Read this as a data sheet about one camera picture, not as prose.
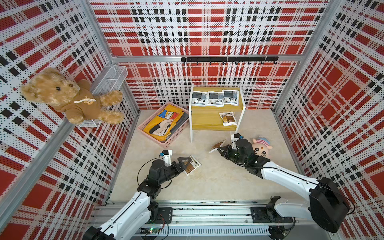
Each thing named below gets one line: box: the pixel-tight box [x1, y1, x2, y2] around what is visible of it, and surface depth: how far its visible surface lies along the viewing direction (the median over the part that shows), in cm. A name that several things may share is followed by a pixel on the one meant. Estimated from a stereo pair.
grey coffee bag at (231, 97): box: [222, 89, 239, 106], surface depth 82 cm
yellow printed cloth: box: [143, 104, 184, 141], surface depth 106 cm
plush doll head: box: [252, 135, 273, 158], surface depth 93 cm
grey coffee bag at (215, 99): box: [206, 91, 225, 107], surface depth 81 cm
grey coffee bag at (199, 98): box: [191, 91, 208, 107], surface depth 81 cm
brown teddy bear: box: [21, 68, 124, 125], surface depth 54 cm
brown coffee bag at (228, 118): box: [219, 111, 238, 126], surface depth 95 cm
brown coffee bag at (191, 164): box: [182, 155, 202, 176], surface depth 90 cm
